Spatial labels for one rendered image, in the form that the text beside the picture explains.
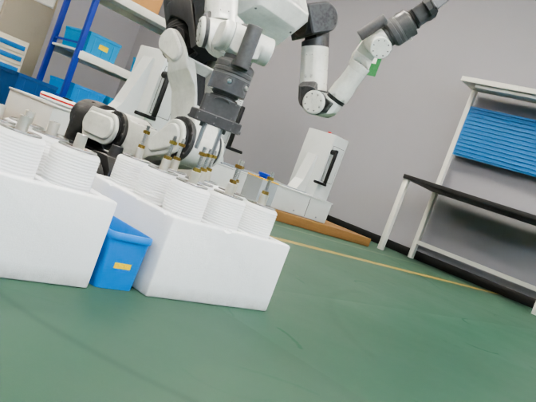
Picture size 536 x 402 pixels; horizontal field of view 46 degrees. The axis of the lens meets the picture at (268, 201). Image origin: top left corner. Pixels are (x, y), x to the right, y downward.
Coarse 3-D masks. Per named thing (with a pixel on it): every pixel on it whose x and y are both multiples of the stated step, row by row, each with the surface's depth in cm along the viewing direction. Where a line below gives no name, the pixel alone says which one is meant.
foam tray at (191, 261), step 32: (128, 192) 147; (128, 224) 144; (160, 224) 136; (192, 224) 138; (160, 256) 134; (192, 256) 140; (224, 256) 147; (256, 256) 154; (160, 288) 137; (192, 288) 143; (224, 288) 150; (256, 288) 158
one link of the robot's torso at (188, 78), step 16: (176, 32) 206; (160, 48) 208; (176, 48) 203; (176, 64) 202; (192, 64) 201; (208, 64) 215; (176, 80) 203; (192, 80) 199; (208, 80) 209; (176, 96) 203; (192, 96) 198; (176, 112) 202; (192, 128) 193; (208, 128) 199; (192, 144) 193; (208, 144) 197; (192, 160) 197
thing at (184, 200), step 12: (168, 192) 142; (180, 192) 140; (192, 192) 140; (204, 192) 142; (168, 204) 141; (180, 204) 140; (192, 204) 140; (204, 204) 143; (180, 216) 140; (192, 216) 141
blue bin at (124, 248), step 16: (112, 224) 144; (112, 240) 127; (128, 240) 129; (144, 240) 132; (112, 256) 128; (128, 256) 131; (96, 272) 128; (112, 272) 130; (128, 272) 132; (112, 288) 131; (128, 288) 134
